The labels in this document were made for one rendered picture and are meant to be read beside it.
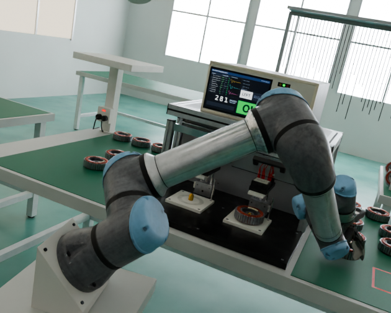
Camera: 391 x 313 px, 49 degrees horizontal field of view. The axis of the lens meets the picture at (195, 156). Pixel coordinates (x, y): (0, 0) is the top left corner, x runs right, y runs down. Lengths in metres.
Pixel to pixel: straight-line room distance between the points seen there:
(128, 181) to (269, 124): 0.35
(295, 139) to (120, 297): 0.57
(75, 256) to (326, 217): 0.61
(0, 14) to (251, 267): 5.94
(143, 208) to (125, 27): 8.48
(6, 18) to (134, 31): 3.13
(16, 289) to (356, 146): 7.25
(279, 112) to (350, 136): 6.99
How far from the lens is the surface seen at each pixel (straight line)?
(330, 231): 1.20
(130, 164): 1.05
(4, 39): 6.95
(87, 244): 1.00
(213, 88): 1.75
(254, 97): 1.69
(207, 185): 1.80
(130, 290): 1.16
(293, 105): 1.01
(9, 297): 1.12
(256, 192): 1.65
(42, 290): 1.05
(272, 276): 1.41
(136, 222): 0.94
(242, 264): 1.42
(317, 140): 0.95
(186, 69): 8.67
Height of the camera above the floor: 1.38
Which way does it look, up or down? 15 degrees down
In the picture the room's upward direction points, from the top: 11 degrees clockwise
